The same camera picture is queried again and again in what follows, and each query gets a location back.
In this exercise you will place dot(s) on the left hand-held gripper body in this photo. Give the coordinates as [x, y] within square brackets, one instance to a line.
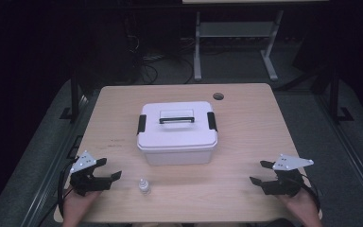
[86, 184]

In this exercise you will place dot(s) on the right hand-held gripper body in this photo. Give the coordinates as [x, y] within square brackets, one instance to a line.
[283, 186]

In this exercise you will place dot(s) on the small clear bottle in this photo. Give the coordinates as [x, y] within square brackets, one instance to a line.
[144, 187]

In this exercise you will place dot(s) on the white plastic storage box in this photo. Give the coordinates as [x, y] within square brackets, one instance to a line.
[176, 157]

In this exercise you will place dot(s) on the person's left hand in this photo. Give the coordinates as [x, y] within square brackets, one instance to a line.
[78, 208]

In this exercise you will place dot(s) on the person's right hand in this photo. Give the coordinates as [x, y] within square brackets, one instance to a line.
[302, 208]

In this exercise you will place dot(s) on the black metal stand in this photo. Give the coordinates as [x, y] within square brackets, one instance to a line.
[74, 101]
[335, 101]

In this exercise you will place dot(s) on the metal floor rail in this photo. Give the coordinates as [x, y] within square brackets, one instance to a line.
[48, 176]
[353, 157]

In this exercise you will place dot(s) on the grey metal table frame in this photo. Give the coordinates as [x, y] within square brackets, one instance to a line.
[233, 30]

